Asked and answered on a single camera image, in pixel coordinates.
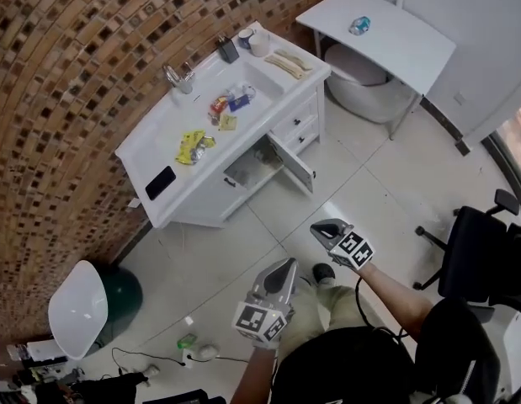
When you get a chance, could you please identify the white box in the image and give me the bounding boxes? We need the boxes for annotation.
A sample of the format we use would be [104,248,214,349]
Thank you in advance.
[25,339,68,362]

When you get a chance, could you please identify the blue packet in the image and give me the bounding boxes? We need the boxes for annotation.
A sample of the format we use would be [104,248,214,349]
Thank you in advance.
[227,94,251,113]

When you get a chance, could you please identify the person's left forearm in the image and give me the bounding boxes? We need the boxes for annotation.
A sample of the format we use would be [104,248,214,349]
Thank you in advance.
[231,343,280,404]

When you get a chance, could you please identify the crumpled clear plastic bottle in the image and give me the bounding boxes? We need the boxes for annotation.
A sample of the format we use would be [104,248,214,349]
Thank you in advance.
[348,14,373,37]

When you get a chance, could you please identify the person's black shirt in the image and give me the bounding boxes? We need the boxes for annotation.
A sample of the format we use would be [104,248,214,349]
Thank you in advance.
[269,296,502,404]

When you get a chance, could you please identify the black toothbrush holder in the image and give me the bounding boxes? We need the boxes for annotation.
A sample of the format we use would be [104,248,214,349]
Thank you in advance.
[215,35,242,64]

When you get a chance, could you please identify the chrome faucet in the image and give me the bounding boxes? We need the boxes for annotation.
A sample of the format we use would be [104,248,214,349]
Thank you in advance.
[162,62,196,96]

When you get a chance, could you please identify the white table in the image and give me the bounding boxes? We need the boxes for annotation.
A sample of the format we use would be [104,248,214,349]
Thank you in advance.
[295,0,457,141]

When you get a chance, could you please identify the black office chair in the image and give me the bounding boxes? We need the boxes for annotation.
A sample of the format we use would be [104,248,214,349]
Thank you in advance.
[412,189,521,311]

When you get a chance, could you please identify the red snack packet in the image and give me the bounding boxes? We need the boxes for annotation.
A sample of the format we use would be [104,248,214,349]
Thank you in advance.
[209,94,230,115]

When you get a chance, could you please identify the blue and white mug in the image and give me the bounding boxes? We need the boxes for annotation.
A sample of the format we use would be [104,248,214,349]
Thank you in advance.
[237,27,257,51]

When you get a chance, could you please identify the white drawer black knob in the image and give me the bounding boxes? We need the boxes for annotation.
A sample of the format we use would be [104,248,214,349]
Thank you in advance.
[272,93,319,137]
[284,119,321,154]

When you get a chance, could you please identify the black bag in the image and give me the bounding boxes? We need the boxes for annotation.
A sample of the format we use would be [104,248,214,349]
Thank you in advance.
[72,371,151,404]

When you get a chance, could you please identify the black floor cable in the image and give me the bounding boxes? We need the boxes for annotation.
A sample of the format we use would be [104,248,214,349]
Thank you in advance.
[111,346,249,372]

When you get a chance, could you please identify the yellow snack packet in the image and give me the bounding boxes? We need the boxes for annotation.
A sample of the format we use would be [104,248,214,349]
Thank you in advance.
[175,129,217,167]

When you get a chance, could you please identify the plain white mug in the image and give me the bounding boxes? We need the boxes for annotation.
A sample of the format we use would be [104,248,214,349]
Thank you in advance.
[247,30,272,58]

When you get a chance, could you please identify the white cabinet door black knob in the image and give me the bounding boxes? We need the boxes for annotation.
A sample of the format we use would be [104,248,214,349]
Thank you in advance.
[266,134,317,196]

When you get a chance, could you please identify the white sink vanity cabinet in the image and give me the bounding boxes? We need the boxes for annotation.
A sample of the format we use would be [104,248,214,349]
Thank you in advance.
[114,20,332,230]

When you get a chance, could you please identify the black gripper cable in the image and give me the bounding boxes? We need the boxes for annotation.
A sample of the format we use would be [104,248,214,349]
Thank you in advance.
[354,274,411,341]

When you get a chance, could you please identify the person's right forearm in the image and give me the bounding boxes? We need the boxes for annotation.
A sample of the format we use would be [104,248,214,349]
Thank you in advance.
[357,261,434,339]

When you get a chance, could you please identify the white toilet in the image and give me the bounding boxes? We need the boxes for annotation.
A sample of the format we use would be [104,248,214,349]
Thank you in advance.
[324,43,417,125]

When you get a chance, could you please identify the black smartphone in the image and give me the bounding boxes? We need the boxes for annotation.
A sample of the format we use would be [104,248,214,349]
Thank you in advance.
[144,165,178,202]

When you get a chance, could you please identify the person's beige trouser leg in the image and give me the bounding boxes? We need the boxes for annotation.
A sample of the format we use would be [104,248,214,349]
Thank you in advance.
[279,282,371,353]

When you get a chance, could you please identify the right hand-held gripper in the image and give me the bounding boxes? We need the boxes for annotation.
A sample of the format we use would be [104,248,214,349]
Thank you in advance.
[309,217,377,271]

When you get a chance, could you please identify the person's dark shoe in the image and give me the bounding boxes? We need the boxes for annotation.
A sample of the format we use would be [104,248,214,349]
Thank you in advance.
[311,263,338,288]

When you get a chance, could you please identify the dark green ball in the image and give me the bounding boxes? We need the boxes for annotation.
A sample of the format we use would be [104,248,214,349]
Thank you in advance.
[93,265,145,338]

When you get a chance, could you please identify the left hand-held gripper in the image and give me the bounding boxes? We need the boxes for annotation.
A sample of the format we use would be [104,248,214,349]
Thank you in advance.
[231,257,299,344]

